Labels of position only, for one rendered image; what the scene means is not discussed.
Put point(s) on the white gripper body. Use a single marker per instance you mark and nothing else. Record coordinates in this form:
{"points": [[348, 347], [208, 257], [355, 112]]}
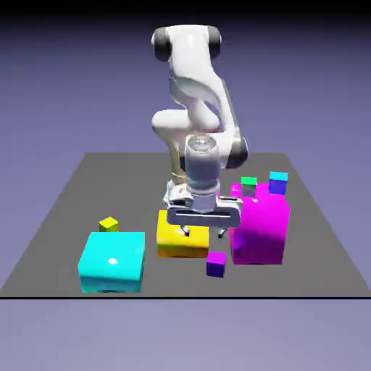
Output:
{"points": [[203, 218]]}

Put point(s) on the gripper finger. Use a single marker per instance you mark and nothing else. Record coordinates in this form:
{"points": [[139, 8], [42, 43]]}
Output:
{"points": [[185, 230], [222, 232]]}

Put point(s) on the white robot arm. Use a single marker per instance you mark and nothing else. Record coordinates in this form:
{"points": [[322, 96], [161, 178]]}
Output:
{"points": [[197, 87]]}

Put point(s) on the small purple cube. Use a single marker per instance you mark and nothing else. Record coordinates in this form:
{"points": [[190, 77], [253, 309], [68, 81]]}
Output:
{"points": [[216, 264]]}

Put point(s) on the small green cube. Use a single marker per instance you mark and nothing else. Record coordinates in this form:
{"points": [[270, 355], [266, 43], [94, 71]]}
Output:
{"points": [[248, 185]]}

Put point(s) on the small cyan cube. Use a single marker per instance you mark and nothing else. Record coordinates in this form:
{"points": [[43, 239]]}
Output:
{"points": [[278, 183]]}

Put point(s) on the small yellow cube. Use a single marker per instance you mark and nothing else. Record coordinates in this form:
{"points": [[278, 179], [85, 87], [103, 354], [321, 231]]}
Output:
{"points": [[108, 224]]}

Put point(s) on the large yellow box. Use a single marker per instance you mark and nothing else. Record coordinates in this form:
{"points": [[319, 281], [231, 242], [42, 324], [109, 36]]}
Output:
{"points": [[174, 243]]}

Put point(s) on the large magenta box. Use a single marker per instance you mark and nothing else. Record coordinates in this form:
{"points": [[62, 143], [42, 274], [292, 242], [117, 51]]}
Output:
{"points": [[261, 229]]}

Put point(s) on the large cyan box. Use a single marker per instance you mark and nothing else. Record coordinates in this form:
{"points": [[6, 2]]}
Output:
{"points": [[111, 258]]}

